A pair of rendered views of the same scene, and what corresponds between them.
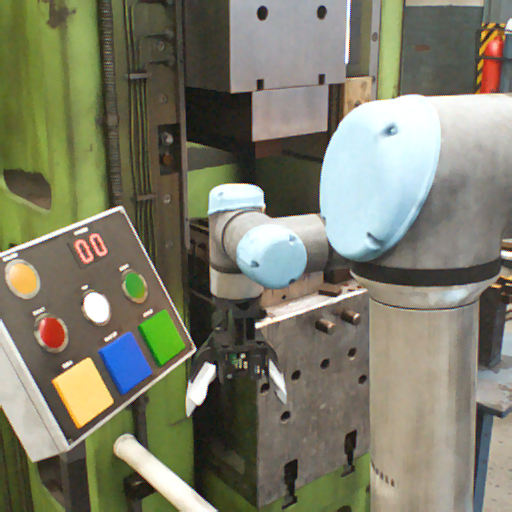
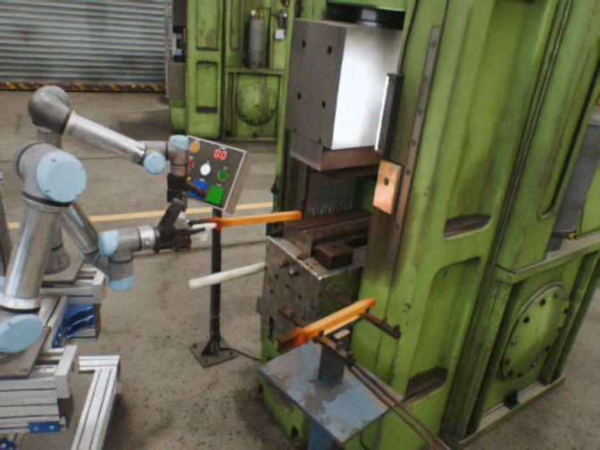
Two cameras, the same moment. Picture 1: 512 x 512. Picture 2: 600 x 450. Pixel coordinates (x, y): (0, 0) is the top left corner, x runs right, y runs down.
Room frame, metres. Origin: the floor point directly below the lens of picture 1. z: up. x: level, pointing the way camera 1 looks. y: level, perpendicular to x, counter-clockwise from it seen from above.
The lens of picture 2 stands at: (1.56, -1.85, 1.83)
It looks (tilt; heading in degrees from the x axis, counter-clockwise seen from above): 25 degrees down; 92
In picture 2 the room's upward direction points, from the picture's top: 6 degrees clockwise
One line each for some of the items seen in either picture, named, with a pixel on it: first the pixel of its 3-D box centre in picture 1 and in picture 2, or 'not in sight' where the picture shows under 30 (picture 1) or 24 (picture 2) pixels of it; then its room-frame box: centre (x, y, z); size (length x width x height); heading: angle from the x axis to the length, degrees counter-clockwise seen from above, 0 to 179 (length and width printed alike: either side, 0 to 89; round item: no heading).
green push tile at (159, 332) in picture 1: (160, 338); (216, 195); (1.11, 0.17, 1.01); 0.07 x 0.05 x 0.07; 154
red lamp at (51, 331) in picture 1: (51, 332); not in sight; (0.95, 0.29, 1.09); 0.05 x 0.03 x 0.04; 129
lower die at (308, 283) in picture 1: (230, 256); (337, 228); (1.65, 0.07, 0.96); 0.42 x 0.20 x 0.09; 39
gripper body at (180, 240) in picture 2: not in sight; (170, 236); (1.10, -0.47, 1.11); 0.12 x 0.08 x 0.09; 39
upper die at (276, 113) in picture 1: (228, 101); (348, 145); (1.65, 0.07, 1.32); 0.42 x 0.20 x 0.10; 39
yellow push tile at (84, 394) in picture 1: (82, 392); not in sight; (0.93, 0.25, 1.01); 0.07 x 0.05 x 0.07; 154
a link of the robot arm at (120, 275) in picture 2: not in sight; (118, 269); (0.97, -0.56, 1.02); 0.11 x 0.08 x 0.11; 144
